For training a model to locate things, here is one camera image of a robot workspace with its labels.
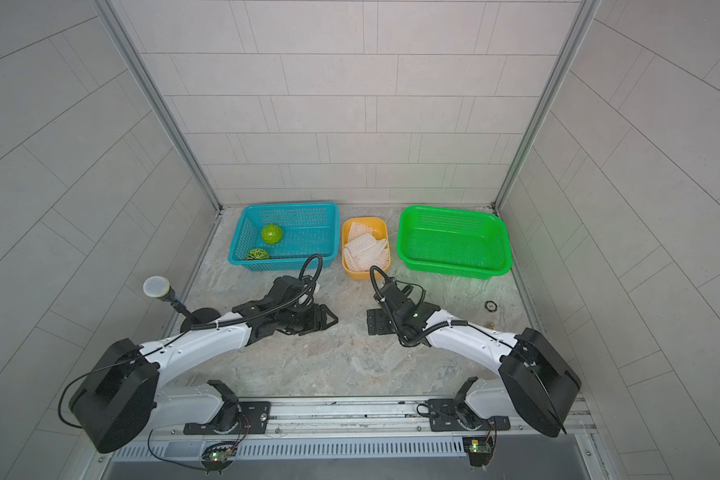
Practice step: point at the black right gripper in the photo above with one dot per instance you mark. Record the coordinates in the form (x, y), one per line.
(379, 327)

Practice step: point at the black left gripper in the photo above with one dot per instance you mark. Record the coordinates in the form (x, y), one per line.
(316, 325)

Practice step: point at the dark green netted custard apple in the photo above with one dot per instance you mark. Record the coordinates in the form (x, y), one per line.
(257, 254)

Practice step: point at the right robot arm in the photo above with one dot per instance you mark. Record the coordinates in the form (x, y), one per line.
(539, 383)

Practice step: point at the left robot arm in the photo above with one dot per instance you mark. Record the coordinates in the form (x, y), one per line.
(128, 392)

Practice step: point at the pile of foam nets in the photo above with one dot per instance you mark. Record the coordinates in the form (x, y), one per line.
(362, 249)

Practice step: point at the green custard apple in basket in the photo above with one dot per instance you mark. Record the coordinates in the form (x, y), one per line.
(272, 234)

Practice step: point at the yellow plastic tub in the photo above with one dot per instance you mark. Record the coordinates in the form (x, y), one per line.
(380, 230)

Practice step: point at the teal plastic basket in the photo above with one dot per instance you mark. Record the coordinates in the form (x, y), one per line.
(309, 228)

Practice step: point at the green plastic basket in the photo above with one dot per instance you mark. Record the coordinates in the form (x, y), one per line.
(455, 242)

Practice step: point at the right circuit board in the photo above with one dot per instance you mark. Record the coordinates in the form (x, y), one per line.
(480, 451)

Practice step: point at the circuit board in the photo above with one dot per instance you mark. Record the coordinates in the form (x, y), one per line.
(217, 457)
(480, 451)

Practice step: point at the left circuit board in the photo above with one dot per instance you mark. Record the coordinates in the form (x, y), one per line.
(217, 457)

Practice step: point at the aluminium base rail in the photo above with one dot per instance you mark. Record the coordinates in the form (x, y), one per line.
(353, 428)

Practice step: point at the aluminium corner post left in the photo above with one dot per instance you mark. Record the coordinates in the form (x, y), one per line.
(144, 81)

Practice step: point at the aluminium corner post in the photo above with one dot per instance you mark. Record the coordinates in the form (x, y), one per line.
(144, 81)
(581, 23)

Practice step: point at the aluminium corner post right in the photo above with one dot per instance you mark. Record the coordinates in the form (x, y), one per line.
(581, 23)

